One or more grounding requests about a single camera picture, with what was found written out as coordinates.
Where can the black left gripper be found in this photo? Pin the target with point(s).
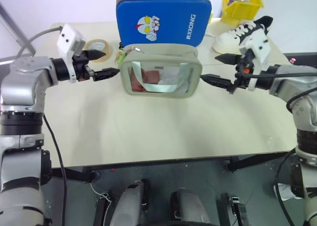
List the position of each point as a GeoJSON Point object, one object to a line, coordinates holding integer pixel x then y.
{"type": "Point", "coordinates": [81, 71]}

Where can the grey rounded robot leg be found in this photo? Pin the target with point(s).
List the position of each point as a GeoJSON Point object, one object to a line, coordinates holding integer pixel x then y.
{"type": "Point", "coordinates": [188, 206]}
{"type": "Point", "coordinates": [130, 203]}

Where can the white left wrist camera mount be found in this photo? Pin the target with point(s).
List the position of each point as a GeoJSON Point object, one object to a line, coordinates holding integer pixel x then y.
{"type": "Point", "coordinates": [68, 41]}

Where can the clear beige zippered pouch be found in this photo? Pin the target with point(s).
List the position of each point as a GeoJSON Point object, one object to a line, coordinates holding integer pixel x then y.
{"type": "Point", "coordinates": [158, 53]}

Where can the white and black sneaker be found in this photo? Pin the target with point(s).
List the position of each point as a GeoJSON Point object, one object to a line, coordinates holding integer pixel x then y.
{"type": "Point", "coordinates": [225, 41]}

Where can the black box with red button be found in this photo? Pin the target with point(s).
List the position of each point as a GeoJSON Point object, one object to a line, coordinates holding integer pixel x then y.
{"type": "Point", "coordinates": [305, 60]}

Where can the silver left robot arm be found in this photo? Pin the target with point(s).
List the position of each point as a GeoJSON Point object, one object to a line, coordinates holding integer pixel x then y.
{"type": "Point", "coordinates": [22, 72]}

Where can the white packet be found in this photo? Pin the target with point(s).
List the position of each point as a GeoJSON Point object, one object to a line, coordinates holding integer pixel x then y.
{"type": "Point", "coordinates": [168, 76]}

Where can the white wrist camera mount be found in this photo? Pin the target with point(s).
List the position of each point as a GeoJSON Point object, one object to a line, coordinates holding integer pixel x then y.
{"type": "Point", "coordinates": [260, 45]}
{"type": "Point", "coordinates": [68, 41]}

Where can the red cloth item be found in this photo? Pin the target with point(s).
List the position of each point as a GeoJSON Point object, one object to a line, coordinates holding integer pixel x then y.
{"type": "Point", "coordinates": [148, 78]}

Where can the black table frame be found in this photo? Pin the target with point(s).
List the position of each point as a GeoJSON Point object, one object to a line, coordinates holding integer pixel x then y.
{"type": "Point", "coordinates": [148, 162]}

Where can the yellow plastic bin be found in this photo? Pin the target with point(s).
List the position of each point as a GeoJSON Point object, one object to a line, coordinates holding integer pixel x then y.
{"type": "Point", "coordinates": [237, 11]}

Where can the white crumpled paper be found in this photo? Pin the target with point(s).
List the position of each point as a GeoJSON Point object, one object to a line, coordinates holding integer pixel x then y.
{"type": "Point", "coordinates": [283, 192]}

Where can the blue cartoon hard case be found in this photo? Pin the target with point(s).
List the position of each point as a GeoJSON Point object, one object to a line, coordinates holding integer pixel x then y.
{"type": "Point", "coordinates": [173, 17]}

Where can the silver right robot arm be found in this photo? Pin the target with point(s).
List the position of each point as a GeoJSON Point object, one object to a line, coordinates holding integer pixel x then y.
{"type": "Point", "coordinates": [284, 82]}

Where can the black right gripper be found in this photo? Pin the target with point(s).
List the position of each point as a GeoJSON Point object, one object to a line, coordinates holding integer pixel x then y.
{"type": "Point", "coordinates": [244, 62]}

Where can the beige tape roll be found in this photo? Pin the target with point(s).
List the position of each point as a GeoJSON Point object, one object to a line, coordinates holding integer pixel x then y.
{"type": "Point", "coordinates": [110, 52]}

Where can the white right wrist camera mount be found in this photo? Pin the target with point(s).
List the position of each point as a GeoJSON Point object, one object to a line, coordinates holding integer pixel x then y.
{"type": "Point", "coordinates": [260, 45]}

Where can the grey metal frame bar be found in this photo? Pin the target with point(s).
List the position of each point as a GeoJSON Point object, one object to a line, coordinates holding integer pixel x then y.
{"type": "Point", "coordinates": [15, 25]}

